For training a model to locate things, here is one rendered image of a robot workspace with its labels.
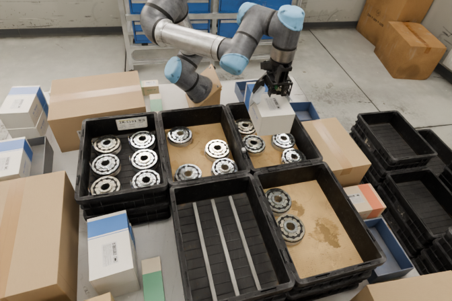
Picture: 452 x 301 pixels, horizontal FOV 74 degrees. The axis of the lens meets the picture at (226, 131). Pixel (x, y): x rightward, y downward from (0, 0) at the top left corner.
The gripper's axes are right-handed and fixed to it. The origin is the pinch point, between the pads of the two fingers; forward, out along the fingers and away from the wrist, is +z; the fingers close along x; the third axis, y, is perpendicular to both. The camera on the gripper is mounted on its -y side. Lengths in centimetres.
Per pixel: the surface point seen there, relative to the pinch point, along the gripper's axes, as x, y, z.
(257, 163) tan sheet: -1.2, 4.8, 28.3
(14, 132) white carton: -104, -34, 35
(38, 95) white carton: -94, -49, 26
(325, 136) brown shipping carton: 33.1, -4.0, 25.4
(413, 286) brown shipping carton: 32, 61, 25
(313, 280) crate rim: -1, 56, 18
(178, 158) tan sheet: -33.1, -2.8, 28.4
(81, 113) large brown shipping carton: -72, -28, 22
